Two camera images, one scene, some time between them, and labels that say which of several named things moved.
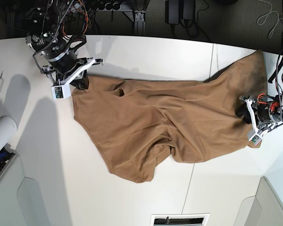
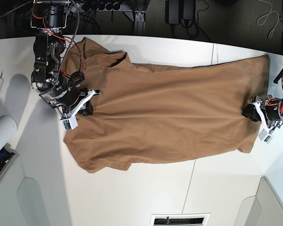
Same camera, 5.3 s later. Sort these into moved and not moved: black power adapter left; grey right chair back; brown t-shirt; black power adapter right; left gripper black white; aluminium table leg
Moved: brown t-shirt; left gripper black white
Not moved: aluminium table leg; black power adapter left; black power adapter right; grey right chair back
